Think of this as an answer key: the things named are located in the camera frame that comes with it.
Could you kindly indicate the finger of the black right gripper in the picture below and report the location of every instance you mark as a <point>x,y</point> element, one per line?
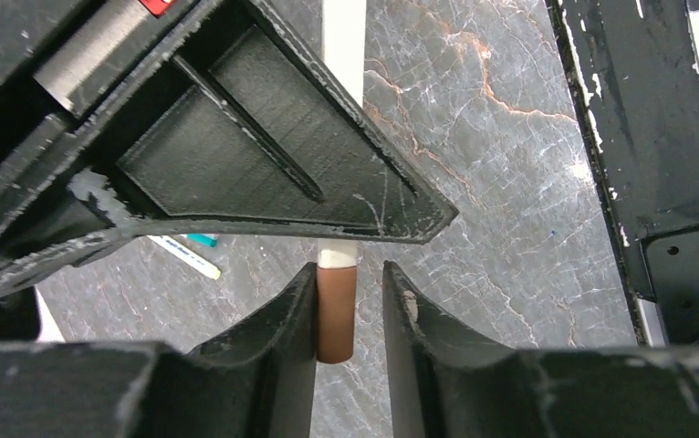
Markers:
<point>264,141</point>

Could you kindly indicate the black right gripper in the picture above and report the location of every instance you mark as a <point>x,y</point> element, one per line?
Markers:
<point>84,64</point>

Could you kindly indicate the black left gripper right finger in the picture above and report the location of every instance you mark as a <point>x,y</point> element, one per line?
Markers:
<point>448,380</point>

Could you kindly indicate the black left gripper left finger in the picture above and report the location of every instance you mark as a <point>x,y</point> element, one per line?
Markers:
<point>256,379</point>

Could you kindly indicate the white pen with brown cap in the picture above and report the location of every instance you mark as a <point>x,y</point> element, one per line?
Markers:
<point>343,48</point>

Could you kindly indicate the brown pen cap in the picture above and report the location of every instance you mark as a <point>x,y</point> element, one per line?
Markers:
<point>336,313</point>

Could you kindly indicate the white pen with teal cap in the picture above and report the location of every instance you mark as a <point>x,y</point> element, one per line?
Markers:
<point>203,239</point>

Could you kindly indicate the white pen with yellow cap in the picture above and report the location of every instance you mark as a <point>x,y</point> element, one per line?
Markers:
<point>189,257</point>

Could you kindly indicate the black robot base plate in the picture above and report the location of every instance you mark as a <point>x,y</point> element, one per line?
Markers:
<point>633,73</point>

